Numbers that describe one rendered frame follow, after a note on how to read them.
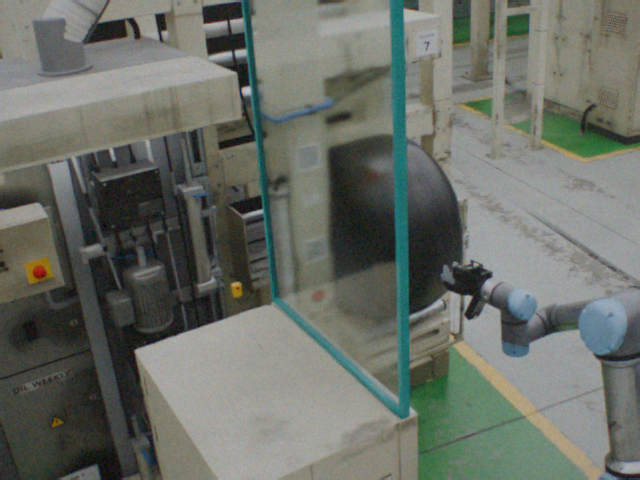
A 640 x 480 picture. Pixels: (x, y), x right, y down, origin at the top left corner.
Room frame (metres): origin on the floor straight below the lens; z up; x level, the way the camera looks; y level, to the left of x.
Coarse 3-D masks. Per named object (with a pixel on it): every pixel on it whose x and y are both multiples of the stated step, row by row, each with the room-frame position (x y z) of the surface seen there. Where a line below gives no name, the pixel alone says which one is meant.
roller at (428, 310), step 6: (438, 300) 2.11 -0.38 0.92; (426, 306) 2.08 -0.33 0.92; (432, 306) 2.09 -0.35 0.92; (438, 306) 2.09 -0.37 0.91; (444, 306) 2.10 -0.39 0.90; (414, 312) 2.05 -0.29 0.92; (420, 312) 2.06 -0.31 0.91; (426, 312) 2.07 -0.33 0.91; (432, 312) 2.08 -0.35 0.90; (438, 312) 2.10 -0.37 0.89; (414, 318) 2.04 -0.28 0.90; (420, 318) 2.05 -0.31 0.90
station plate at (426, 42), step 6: (432, 30) 2.50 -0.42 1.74; (420, 36) 2.47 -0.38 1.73; (426, 36) 2.49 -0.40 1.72; (432, 36) 2.50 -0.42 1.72; (420, 42) 2.47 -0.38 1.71; (426, 42) 2.49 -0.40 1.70; (432, 42) 2.50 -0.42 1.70; (420, 48) 2.47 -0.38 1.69; (426, 48) 2.49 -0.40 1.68; (432, 48) 2.50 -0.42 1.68; (420, 54) 2.47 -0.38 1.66; (426, 54) 2.49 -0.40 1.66
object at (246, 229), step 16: (240, 208) 2.43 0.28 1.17; (256, 208) 2.46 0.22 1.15; (240, 224) 2.30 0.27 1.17; (256, 224) 2.31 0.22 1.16; (240, 240) 2.32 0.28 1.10; (256, 240) 2.45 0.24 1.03; (240, 256) 2.33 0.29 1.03; (256, 256) 2.31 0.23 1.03; (240, 272) 2.35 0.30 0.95; (256, 272) 2.31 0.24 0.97; (256, 288) 2.30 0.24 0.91
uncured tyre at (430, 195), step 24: (408, 144) 2.15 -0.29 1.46; (408, 168) 2.04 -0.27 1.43; (432, 168) 2.06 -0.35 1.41; (408, 192) 1.97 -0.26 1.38; (432, 192) 2.00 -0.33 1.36; (408, 216) 1.92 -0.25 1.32; (432, 216) 1.95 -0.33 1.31; (456, 216) 1.99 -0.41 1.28; (432, 240) 1.92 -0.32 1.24; (456, 240) 1.96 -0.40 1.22; (432, 264) 1.92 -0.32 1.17; (432, 288) 1.94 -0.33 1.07
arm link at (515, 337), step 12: (504, 324) 1.65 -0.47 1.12; (516, 324) 1.63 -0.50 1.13; (528, 324) 1.65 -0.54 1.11; (540, 324) 1.66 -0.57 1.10; (504, 336) 1.65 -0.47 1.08; (516, 336) 1.63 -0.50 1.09; (528, 336) 1.64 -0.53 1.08; (540, 336) 1.66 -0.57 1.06; (504, 348) 1.64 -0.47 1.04; (516, 348) 1.62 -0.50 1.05; (528, 348) 1.63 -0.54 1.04
